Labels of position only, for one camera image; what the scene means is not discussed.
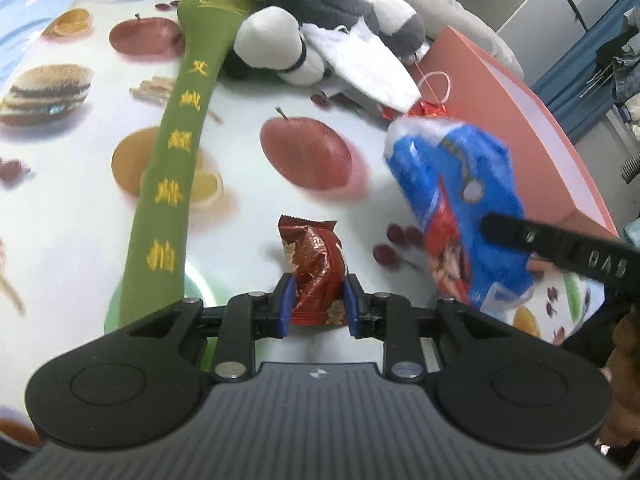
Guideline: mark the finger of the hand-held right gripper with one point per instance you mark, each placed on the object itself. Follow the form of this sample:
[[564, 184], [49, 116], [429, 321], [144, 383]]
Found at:
[[560, 250]]

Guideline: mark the blue curtain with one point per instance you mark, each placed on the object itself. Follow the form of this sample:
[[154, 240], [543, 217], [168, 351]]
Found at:
[[575, 90]]

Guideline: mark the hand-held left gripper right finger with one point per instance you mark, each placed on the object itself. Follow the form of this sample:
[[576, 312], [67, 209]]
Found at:
[[351, 310]]

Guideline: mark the blue snack packet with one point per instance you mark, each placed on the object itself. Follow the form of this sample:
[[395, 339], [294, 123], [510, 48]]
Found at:
[[460, 185]]

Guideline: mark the red foil packet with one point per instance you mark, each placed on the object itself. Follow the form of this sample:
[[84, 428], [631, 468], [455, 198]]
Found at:
[[430, 109]]

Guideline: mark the black white panda plush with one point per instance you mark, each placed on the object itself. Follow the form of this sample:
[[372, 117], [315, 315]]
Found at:
[[270, 40]]

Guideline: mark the disposable face mask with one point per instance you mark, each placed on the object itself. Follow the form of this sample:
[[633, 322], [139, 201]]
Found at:
[[365, 65]]

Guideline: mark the pink cardboard box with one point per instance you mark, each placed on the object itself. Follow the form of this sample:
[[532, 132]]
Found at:
[[530, 125]]

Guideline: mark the fruit printed tablecloth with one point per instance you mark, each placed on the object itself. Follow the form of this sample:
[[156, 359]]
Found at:
[[75, 200]]

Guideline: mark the green embroidered massage stick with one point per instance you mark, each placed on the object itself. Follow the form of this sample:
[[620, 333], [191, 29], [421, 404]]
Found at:
[[175, 150]]

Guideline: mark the dark red snack packet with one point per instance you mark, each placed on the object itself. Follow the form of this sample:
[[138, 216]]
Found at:
[[315, 270]]

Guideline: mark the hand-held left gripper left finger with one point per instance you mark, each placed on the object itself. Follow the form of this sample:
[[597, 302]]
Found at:
[[285, 310]]

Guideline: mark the pile of dark clothes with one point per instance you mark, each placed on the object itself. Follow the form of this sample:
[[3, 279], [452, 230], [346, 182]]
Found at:
[[620, 65]]

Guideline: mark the grey blanket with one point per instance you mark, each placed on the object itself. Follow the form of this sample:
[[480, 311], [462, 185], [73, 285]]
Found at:
[[450, 5]]

